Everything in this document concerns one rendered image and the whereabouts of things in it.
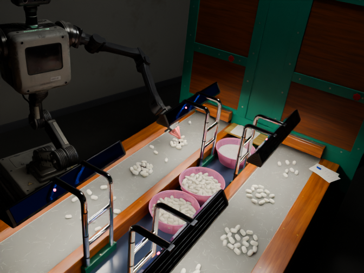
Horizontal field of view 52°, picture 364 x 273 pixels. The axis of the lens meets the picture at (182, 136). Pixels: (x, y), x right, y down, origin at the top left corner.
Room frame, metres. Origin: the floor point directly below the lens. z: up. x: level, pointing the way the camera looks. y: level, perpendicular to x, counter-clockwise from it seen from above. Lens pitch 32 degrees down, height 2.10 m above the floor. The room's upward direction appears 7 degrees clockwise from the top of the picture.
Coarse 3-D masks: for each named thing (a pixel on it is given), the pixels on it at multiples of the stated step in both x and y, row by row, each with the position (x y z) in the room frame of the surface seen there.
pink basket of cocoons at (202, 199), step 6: (192, 168) 1.81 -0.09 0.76; (198, 168) 1.82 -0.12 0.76; (204, 168) 1.83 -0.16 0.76; (180, 174) 1.73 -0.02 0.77; (186, 174) 1.78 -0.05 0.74; (210, 174) 1.81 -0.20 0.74; (216, 174) 1.79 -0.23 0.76; (180, 180) 1.70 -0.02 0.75; (222, 180) 1.74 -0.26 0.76; (222, 186) 1.70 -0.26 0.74; (186, 192) 1.61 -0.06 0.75; (198, 198) 1.58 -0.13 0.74; (204, 198) 1.58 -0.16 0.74
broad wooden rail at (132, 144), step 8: (192, 112) 2.56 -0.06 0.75; (144, 128) 2.21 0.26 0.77; (152, 128) 2.22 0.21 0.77; (160, 128) 2.23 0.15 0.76; (136, 136) 2.09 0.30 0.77; (144, 136) 2.10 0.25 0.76; (152, 136) 2.13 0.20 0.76; (128, 144) 1.99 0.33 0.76; (136, 144) 2.00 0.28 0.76; (144, 144) 2.04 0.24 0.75; (128, 152) 1.91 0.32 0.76; (120, 160) 1.83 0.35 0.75; (96, 176) 1.66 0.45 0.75; (56, 200) 1.42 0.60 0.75; (48, 208) 1.36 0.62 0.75; (32, 216) 1.29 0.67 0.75; (0, 224) 1.21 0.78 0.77; (24, 224) 1.24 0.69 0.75; (0, 232) 1.16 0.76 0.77; (8, 232) 1.18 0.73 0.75; (0, 240) 1.13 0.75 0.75
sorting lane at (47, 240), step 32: (192, 128) 2.32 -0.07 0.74; (128, 160) 1.85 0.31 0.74; (160, 160) 1.89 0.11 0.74; (96, 192) 1.53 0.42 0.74; (128, 192) 1.56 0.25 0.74; (32, 224) 1.25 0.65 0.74; (64, 224) 1.28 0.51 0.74; (96, 224) 1.30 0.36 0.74; (0, 256) 1.05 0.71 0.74; (32, 256) 1.07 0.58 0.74; (64, 256) 1.09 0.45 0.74
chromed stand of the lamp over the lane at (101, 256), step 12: (96, 168) 1.25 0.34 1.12; (60, 180) 1.14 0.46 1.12; (108, 180) 1.20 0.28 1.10; (72, 192) 1.09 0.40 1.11; (108, 192) 1.20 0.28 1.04; (84, 204) 1.07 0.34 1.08; (108, 204) 1.20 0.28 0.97; (84, 216) 1.07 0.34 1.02; (96, 216) 1.13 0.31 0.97; (108, 216) 1.20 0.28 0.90; (84, 228) 1.07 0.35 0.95; (108, 228) 1.19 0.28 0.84; (84, 240) 1.07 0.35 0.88; (108, 240) 1.20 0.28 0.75; (84, 252) 1.07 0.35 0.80; (108, 252) 1.18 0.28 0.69; (84, 264) 1.07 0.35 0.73; (96, 264) 1.11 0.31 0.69
